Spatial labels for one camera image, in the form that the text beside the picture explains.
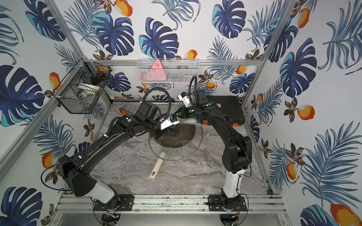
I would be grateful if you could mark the pink triangular item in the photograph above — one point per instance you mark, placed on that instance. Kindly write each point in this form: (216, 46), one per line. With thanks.
(156, 73)

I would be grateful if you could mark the white mesh wall basket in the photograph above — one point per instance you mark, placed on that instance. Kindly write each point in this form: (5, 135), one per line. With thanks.
(177, 70)

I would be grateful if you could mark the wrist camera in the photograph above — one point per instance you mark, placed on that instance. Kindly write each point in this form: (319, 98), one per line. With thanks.
(171, 121)
(185, 99)

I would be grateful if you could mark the glass pot lid black knob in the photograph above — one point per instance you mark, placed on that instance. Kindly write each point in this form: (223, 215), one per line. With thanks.
(175, 141)

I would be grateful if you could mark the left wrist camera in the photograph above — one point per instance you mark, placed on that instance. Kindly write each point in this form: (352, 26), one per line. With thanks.
(171, 121)

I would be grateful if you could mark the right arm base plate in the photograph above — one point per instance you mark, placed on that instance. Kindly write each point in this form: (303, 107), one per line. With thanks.
(223, 203)

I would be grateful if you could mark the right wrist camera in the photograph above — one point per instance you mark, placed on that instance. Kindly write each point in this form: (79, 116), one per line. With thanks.
(185, 99)

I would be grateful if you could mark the black plastic tool case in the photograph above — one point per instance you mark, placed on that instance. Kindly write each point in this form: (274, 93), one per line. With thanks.
(230, 108)

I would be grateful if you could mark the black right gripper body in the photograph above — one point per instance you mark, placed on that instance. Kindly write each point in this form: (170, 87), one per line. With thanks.
(188, 112)

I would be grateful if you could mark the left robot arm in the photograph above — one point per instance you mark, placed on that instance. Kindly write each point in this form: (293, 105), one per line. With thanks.
(75, 170)

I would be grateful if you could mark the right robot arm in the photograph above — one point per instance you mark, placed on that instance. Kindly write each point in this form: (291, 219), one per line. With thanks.
(237, 154)

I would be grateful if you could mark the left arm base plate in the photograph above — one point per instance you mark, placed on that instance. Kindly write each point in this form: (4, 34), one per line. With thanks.
(117, 203)

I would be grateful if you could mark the orange handled screwdriver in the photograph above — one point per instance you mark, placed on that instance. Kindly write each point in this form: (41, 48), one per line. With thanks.
(122, 111)

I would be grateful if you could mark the green waffle cloth checkered trim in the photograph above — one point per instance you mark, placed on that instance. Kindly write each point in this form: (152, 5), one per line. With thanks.
(190, 121)

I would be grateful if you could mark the aluminium front rail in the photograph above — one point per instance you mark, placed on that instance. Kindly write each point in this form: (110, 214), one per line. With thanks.
(200, 204)

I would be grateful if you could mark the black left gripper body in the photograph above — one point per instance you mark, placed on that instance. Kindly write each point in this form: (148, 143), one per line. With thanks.
(163, 133)

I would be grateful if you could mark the black wire basket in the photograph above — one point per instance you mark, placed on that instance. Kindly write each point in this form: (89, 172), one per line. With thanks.
(82, 87)

